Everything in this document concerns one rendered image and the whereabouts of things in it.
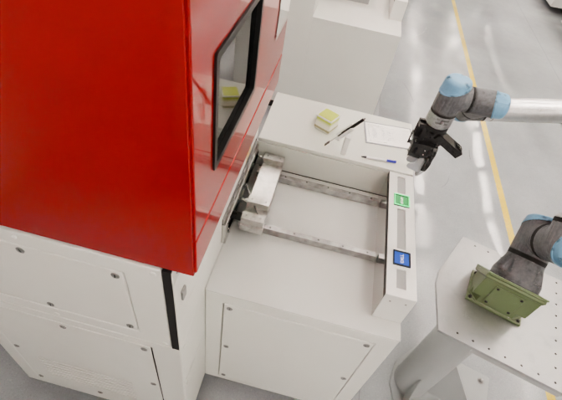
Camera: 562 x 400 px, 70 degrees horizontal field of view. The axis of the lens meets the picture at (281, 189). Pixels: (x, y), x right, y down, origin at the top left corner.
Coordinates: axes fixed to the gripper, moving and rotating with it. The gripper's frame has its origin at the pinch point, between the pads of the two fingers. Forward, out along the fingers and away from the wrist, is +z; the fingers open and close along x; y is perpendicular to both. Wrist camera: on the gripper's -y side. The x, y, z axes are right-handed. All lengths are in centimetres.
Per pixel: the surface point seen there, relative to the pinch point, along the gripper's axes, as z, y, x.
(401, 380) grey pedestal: 103, -30, 25
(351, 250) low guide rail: 25.6, 14.7, 18.9
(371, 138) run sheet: 13.7, 13.7, -31.6
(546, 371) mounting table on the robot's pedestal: 29, -49, 43
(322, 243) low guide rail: 25.5, 25.2, 18.9
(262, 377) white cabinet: 89, 34, 46
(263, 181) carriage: 22, 52, -1
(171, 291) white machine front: -4, 59, 66
